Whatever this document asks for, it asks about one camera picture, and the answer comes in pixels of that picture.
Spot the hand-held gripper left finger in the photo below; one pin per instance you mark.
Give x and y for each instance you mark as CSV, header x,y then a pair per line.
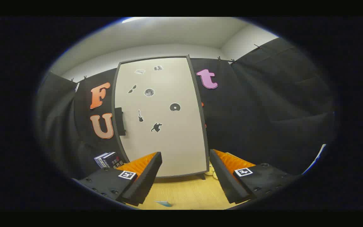
x,y
143,183

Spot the dark navy book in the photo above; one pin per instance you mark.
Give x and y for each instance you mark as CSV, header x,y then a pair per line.
x,y
115,160

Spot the black backdrop cloth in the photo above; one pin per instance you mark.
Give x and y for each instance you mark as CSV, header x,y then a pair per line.
x,y
263,110

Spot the white spine book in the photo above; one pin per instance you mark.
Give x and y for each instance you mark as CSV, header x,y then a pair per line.
x,y
103,159

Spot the grey cabinet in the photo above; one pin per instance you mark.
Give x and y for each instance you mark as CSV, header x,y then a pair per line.
x,y
203,177

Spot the blue white cup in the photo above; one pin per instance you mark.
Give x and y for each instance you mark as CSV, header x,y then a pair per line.
x,y
165,204

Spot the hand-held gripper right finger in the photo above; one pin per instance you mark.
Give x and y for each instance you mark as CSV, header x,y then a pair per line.
x,y
224,176

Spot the pale yellow object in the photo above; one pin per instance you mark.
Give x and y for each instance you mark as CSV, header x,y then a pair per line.
x,y
210,171

